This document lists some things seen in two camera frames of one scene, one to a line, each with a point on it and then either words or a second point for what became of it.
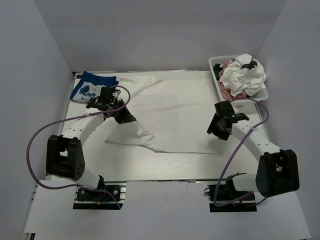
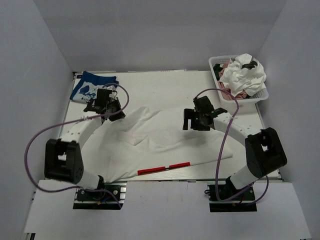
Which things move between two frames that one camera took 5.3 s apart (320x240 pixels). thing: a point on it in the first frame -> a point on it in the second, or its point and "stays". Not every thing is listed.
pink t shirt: (225, 93) stays
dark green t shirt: (216, 68) stays
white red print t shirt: (170, 111) -> (143, 140)
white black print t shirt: (244, 74) stays
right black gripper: (212, 128) -> (189, 114)
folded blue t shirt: (90, 86) stays
